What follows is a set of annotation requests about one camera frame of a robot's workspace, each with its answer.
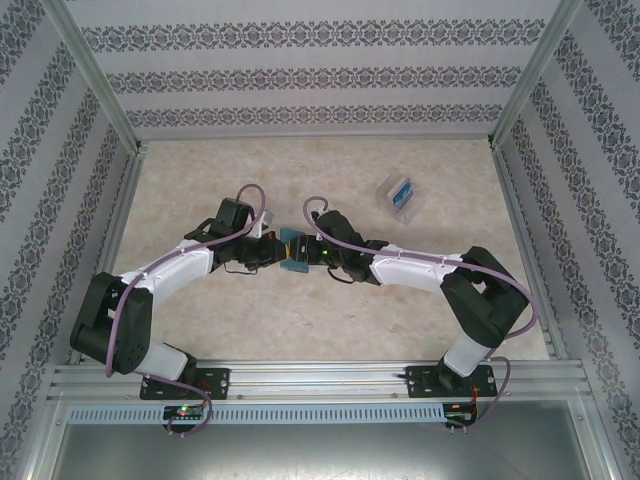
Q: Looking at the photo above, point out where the clear plastic card box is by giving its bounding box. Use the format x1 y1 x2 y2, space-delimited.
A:
375 173 426 225

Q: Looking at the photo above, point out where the left circuit board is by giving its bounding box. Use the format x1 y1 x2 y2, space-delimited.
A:
163 405 204 420

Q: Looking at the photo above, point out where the grey metal sheet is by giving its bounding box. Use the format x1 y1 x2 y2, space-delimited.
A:
49 422 601 480

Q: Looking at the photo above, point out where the aluminium back rail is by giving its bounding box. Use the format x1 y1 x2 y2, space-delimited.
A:
134 133 496 146

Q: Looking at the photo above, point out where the aluminium side rail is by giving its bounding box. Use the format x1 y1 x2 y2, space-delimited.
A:
492 144 564 360
67 142 151 364

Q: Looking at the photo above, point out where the aluminium mounting rail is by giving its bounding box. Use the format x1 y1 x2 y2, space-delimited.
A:
47 357 589 401

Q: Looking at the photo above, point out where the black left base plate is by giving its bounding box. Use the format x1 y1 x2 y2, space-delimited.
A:
139 368 231 401

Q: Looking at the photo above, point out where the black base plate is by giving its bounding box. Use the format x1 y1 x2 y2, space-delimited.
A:
139 368 231 401
405 364 500 400

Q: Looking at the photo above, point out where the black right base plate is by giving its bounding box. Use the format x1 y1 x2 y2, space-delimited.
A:
405 364 500 400

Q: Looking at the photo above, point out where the slotted cable duct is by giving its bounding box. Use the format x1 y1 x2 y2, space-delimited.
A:
67 403 446 424

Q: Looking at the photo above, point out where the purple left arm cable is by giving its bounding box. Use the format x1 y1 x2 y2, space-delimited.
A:
105 183 267 440

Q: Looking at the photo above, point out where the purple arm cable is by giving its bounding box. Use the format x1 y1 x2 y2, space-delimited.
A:
105 183 267 440
303 196 535 434

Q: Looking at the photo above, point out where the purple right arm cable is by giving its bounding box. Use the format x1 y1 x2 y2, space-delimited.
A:
303 196 535 434

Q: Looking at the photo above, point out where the aluminium frame post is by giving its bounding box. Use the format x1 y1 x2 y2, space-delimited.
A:
42 0 146 154
487 0 586 149

